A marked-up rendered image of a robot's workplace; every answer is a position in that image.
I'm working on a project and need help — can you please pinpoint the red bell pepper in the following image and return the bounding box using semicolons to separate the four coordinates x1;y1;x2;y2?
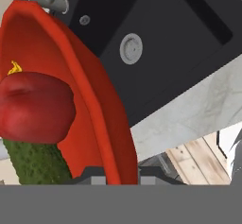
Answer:
0;60;77;145

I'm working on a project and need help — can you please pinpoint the green cucumber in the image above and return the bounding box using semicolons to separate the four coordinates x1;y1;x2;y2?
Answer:
2;138;74;186

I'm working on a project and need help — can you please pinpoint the red bowl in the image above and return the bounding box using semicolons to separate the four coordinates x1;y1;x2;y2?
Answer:
0;0;139;186

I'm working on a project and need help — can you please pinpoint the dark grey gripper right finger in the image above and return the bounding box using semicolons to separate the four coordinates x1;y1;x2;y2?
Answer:
137;165;188;186

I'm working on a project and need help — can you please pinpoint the black sink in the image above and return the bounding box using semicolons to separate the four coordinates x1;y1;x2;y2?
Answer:
49;0;242;129

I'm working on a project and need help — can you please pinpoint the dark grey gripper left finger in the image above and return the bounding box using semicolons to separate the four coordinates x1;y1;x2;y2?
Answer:
62;166;108;186

